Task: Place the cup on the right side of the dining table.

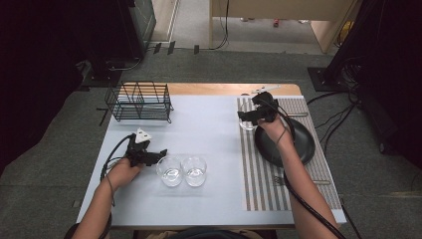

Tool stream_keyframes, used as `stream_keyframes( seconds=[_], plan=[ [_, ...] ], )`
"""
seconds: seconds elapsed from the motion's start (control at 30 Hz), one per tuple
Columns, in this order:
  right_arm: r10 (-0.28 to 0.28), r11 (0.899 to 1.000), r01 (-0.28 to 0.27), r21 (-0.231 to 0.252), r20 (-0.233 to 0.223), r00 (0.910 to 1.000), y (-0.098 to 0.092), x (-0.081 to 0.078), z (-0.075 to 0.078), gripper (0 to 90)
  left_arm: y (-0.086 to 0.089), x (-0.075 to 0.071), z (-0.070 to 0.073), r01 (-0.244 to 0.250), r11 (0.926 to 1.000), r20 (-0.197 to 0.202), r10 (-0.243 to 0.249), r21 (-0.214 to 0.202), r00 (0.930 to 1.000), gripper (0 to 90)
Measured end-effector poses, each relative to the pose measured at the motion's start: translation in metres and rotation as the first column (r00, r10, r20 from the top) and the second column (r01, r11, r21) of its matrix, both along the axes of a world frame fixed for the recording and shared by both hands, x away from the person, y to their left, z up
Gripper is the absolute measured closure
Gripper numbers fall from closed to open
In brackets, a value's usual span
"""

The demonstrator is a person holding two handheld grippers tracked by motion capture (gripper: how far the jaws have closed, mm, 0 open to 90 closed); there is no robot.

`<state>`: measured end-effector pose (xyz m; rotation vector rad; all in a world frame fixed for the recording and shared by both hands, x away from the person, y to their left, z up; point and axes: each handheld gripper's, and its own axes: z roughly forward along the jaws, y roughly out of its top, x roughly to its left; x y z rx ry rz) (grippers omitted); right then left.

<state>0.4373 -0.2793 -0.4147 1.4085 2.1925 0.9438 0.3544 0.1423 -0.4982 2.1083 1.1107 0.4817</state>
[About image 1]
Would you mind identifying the light wooden desk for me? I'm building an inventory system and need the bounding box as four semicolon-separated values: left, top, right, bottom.
208;0;361;54

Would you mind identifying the clear drinking glass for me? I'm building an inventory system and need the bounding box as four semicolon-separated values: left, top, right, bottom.
155;154;184;187
238;111;259;131
181;155;208;187

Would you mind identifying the hand-held gripper black cable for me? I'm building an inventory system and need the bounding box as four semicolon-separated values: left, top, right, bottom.
99;133;133;182
260;99;347;239

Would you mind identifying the black wire rack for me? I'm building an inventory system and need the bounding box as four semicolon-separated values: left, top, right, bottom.
104;80;174;124

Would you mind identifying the black floor cable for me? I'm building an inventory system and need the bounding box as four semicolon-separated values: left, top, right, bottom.
315;101;359;156
307;91;334;106

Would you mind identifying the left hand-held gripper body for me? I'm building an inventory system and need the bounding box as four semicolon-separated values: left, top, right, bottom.
124;127;157;167

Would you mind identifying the left hand-held gripper black cable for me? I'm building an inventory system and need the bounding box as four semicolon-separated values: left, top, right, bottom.
99;133;133;182

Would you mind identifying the black round plate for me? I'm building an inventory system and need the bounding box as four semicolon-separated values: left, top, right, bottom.
254;116;317;168

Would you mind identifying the silver fork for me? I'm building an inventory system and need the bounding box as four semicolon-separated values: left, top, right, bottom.
272;175;331;187

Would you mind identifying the grey floor cable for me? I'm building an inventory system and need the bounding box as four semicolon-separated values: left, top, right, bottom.
108;46;148;73

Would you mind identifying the person's right hand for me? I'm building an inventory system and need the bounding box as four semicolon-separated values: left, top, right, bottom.
257;114;296;149

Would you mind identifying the black hanging cable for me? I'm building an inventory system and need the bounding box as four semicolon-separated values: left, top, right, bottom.
217;0;231;51

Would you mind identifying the right hand-held gripper black cable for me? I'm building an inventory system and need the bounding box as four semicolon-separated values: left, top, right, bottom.
260;99;347;239

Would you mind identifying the pale blue table cover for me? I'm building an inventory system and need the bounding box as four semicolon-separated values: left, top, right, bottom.
77;94;347;228

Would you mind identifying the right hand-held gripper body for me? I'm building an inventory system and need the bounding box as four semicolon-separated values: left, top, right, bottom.
251;85;282;124

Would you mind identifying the striped grey placemat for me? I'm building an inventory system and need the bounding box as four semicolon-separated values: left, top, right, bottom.
236;97;343;212

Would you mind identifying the black curtain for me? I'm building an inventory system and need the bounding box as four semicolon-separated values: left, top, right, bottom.
0;0;133;173
326;0;422;170

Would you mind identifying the black stand base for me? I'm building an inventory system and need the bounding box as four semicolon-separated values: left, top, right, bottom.
307;66;337;93

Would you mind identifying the dark equipment cabinet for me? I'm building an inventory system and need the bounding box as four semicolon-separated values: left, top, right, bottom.
117;0;157;63

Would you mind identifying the person's left hand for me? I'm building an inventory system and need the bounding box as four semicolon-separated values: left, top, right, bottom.
106;156;146;191

